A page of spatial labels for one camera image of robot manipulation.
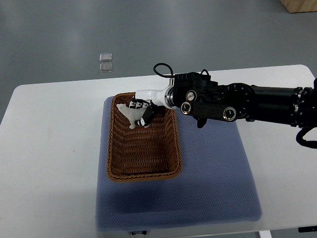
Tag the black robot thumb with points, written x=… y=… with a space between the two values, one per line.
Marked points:
x=148 y=116

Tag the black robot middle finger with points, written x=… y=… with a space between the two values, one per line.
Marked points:
x=139 y=104

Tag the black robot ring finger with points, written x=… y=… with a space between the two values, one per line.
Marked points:
x=133 y=103

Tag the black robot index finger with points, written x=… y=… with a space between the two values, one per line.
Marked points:
x=146 y=104

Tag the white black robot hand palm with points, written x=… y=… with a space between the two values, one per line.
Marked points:
x=157 y=97

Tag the white polar bear figurine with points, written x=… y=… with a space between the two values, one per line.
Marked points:
x=133 y=115

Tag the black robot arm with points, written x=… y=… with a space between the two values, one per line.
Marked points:
x=196 y=95

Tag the brown wicker basket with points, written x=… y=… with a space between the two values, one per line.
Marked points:
x=142 y=154

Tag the lower metal floor plate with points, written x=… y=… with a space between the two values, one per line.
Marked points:
x=106 y=67

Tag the metal floor plate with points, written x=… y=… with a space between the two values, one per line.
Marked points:
x=106 y=67
x=105 y=57

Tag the upper metal floor plate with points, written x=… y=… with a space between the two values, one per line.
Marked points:
x=105 y=57

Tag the blue textured mat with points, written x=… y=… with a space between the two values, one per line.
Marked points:
x=216 y=184

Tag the wooden box corner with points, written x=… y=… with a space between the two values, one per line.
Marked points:
x=300 y=6

